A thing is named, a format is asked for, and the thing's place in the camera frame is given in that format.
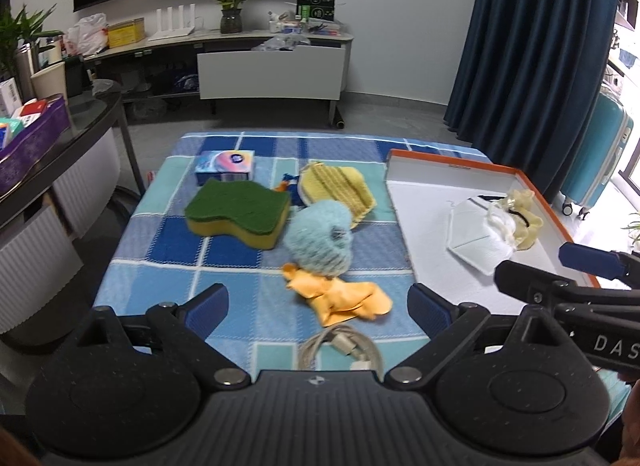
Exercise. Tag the dark blue curtain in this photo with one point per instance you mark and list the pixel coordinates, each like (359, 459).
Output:
(530, 55)

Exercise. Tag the white face mask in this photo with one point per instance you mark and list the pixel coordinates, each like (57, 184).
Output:
(475, 241)

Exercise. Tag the white box lid orange rim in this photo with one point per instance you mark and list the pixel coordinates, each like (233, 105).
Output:
(425, 216)

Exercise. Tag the black glass side table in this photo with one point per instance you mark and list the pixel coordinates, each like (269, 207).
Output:
(85, 120)

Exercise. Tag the yellow tin box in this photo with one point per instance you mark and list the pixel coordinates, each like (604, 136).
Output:
(126, 33)

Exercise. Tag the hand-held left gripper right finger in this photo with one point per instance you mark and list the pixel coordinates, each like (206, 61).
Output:
(425, 306)

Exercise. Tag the black and green box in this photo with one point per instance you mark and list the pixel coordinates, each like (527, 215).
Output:
(315, 6)

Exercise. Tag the white television cabinet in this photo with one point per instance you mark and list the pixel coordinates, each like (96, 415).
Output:
(270, 75)

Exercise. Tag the colourful tissue pack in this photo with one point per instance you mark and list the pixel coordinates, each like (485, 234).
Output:
(225, 165)

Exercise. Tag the blue checked blanket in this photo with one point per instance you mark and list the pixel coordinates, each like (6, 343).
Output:
(235, 266)

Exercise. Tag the green and yellow sponge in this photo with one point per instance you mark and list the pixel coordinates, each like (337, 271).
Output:
(235, 208)

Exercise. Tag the steel thermos bottle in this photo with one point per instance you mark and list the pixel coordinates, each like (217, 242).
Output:
(27, 68)

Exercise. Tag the white barcode box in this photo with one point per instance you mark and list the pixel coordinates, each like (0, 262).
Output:
(9, 95)

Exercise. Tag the pale yellow scrunchie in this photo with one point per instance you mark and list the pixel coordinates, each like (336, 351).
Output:
(530, 236)

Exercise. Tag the beige paper cup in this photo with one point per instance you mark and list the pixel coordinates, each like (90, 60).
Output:
(50, 83)

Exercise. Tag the purple storage basket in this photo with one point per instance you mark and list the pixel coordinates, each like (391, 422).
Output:
(35, 145)

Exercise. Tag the leafy green houseplant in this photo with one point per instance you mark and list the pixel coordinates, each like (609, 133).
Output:
(15, 30)

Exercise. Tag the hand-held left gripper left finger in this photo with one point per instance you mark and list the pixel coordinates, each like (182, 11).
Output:
(207, 308)

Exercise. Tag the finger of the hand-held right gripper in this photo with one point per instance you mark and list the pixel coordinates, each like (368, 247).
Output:
(585, 258)
(525, 281)

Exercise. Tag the white plastic bag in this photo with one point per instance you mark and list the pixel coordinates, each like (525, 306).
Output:
(87, 35)

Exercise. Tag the black desktop stand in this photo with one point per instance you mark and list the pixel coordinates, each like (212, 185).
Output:
(75, 75)

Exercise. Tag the light blue fluffy ball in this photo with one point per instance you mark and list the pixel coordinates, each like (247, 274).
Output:
(317, 238)

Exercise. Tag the teal suitcase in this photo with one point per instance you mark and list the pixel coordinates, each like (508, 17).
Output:
(597, 155)

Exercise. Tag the white router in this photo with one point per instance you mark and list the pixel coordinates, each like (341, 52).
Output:
(172, 30)

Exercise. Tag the orange cloth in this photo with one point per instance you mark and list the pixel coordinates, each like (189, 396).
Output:
(340, 298)

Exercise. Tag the yellow striped cloth pad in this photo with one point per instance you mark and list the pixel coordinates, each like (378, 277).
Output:
(337, 185)

